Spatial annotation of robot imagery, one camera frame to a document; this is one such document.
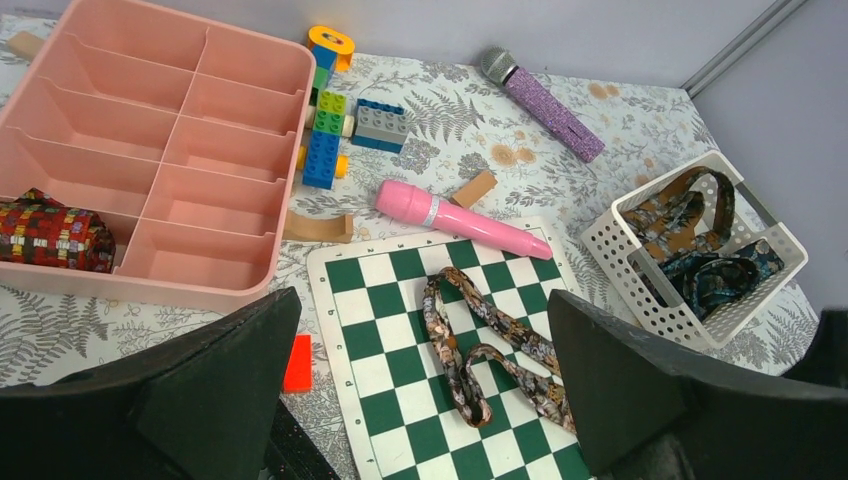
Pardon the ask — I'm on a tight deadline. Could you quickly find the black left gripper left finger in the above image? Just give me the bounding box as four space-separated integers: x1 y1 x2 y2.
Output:
1 288 301 479

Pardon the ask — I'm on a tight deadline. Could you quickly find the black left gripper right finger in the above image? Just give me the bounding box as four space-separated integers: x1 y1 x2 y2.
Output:
547 290 847 479

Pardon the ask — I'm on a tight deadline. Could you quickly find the white perforated plastic basket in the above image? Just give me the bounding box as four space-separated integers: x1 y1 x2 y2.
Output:
581 150 808 351

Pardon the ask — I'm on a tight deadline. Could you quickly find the brown floral patterned tie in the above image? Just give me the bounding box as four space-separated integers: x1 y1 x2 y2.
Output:
422 266 577 435

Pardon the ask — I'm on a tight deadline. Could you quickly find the pink divided organizer tray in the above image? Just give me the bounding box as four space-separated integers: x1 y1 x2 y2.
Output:
1 1 316 313

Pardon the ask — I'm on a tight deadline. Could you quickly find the small red block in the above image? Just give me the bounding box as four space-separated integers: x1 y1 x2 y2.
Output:
282 334 313 394

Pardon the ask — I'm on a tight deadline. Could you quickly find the blue patterned tie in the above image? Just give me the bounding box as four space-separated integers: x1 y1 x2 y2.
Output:
660 239 785 321

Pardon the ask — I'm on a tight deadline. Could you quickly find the green white chessboard mat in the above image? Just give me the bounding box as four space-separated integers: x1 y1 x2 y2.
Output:
307 217 589 479

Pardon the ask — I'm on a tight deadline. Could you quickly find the wooden arch block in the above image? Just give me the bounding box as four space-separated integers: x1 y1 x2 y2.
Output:
282 210 353 243

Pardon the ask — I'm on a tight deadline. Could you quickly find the rolled red patterned tie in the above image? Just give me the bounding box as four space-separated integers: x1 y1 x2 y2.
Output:
1 188 117 273

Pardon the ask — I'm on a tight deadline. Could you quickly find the wooden rectangular block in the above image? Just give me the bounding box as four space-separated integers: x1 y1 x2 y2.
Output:
450 171 497 209

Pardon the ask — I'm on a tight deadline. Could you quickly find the colourful lego block vehicle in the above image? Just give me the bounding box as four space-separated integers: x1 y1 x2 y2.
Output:
297 25 355 190

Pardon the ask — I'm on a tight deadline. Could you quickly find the blue grey lego brick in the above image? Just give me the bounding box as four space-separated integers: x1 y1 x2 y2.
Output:
351 98 410 154

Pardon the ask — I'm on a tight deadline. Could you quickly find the purple glitter microphone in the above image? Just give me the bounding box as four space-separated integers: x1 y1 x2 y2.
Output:
480 46 605 163

